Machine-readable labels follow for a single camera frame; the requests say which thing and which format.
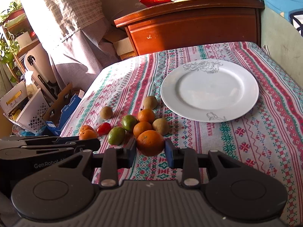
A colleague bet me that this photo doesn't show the green fruit near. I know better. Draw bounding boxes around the green fruit near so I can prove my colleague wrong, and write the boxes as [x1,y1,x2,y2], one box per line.
[108,127,125,145]

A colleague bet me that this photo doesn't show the green fruit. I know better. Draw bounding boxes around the green fruit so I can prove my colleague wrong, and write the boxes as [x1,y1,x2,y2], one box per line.
[108,127,125,145]
[121,115,138,132]

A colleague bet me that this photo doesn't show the red tomato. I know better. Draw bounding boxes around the red tomato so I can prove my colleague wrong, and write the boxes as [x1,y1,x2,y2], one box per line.
[97,122,111,136]

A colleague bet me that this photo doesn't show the small orange left front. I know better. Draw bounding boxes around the small orange left front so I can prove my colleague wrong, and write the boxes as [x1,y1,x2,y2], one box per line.
[79,129,98,140]

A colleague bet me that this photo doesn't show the small orange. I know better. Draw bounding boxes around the small orange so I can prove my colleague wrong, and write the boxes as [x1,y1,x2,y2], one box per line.
[79,129,98,140]
[79,125,94,134]

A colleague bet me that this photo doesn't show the large orange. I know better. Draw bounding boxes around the large orange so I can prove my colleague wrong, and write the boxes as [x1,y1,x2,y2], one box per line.
[137,130,165,157]

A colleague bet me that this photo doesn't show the green fruit far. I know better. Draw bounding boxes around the green fruit far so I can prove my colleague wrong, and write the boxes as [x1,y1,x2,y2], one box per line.
[121,115,138,132]

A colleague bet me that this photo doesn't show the middle orange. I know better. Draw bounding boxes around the middle orange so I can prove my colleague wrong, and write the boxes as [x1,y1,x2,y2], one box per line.
[133,121,152,138]

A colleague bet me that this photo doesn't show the white perforated basket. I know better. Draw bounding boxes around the white perforated basket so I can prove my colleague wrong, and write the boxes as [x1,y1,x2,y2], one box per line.
[16,89,49,134]

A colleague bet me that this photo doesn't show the kiwi right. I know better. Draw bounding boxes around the kiwi right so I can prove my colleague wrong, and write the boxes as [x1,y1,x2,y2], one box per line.
[152,118,169,135]

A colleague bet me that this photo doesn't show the kiwi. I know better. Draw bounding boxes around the kiwi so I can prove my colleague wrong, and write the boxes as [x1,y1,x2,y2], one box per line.
[152,118,169,135]
[143,96,158,110]
[100,106,113,119]

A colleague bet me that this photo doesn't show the blue cardboard box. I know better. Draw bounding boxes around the blue cardboard box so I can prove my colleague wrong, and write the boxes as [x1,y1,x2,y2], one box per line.
[45,94,81,136]

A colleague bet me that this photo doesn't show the small orange left back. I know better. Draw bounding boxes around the small orange left back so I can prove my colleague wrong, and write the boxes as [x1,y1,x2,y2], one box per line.
[79,125,94,134]

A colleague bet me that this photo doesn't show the kiwi left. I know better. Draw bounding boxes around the kiwi left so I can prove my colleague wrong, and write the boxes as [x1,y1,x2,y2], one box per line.
[100,106,113,119]

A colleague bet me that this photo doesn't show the far orange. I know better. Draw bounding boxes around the far orange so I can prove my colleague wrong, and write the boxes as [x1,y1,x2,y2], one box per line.
[137,109,155,124]

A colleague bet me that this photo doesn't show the kiwi top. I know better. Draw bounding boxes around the kiwi top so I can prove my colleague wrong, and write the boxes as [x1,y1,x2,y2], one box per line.
[143,96,158,110]

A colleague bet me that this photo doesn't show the white ceramic plate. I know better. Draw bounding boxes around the white ceramic plate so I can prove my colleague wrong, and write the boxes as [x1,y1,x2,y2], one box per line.
[161,59,259,123]

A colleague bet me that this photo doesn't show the patterned tablecloth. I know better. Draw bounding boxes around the patterned tablecloth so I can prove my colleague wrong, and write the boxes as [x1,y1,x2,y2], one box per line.
[61,42,302,226]

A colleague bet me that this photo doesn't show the potted green plant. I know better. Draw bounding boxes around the potted green plant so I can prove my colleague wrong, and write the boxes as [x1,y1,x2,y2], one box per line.
[1,2,25,83]

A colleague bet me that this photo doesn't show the wooden cabinet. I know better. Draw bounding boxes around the wooden cabinet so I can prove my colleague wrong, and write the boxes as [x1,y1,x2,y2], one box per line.
[114,0,265,55]

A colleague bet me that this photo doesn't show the checked curtain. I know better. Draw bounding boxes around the checked curtain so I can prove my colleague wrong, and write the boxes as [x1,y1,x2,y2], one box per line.
[20,0,119,91]

